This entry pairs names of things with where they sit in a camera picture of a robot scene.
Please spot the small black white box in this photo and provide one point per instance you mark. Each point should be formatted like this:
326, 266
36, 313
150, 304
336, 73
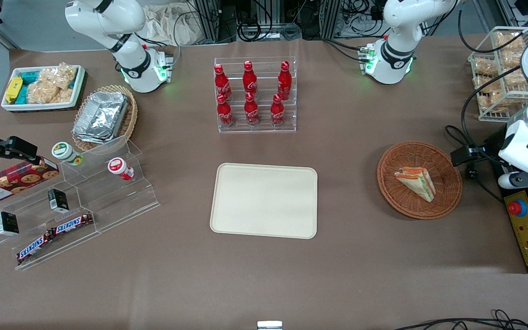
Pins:
7, 223
57, 200

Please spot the crumpled white cloth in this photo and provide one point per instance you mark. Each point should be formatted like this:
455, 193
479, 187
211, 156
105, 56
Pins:
167, 25

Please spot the clear bag rice crackers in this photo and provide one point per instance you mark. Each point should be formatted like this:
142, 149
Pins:
53, 85

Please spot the red tartan cookie box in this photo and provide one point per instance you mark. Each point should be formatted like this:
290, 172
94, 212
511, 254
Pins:
12, 181

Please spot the green lid white cup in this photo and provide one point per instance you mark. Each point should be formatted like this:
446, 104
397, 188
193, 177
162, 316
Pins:
64, 152

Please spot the stacked aluminium foil containers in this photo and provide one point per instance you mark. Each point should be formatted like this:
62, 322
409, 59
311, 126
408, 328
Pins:
101, 117

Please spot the red cola bottle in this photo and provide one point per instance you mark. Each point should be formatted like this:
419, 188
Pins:
277, 112
250, 79
222, 82
251, 111
225, 112
284, 80

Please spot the beige plastic tray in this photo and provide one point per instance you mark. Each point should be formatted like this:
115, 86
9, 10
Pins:
264, 201

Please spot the Snickers chocolate bar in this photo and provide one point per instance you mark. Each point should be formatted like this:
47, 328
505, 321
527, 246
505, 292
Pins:
74, 223
34, 247

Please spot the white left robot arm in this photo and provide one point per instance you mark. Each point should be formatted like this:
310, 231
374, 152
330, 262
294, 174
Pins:
397, 46

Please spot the triangular sandwich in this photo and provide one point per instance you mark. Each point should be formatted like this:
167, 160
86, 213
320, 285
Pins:
417, 182

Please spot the white rectangular snack bin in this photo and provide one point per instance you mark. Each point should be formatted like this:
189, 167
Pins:
39, 106

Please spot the oval light wicker basket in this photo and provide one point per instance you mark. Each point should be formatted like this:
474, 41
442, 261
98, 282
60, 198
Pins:
131, 117

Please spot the bagged rice cracker snack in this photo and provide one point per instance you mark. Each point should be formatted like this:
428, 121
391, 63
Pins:
486, 68
509, 40
491, 101

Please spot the clear acrylic bottle rack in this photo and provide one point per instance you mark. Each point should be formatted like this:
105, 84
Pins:
255, 130

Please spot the red emergency stop button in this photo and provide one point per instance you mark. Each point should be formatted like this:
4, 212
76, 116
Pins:
517, 208

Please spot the aluminium frame post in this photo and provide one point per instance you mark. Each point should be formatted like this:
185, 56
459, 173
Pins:
209, 18
330, 16

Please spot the yellow snack pack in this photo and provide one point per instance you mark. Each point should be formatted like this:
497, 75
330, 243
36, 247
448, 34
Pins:
13, 89

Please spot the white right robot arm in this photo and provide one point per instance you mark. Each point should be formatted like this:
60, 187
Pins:
122, 23

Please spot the red lid white cup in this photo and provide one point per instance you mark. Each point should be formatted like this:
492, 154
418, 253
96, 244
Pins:
119, 167

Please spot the round brown wicker basket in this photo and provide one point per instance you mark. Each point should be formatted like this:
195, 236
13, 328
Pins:
401, 197

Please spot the teal snack pack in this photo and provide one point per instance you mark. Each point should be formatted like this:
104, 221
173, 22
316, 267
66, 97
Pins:
26, 85

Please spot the clear acrylic stepped shelf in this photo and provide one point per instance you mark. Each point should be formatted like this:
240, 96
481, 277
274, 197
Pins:
122, 201

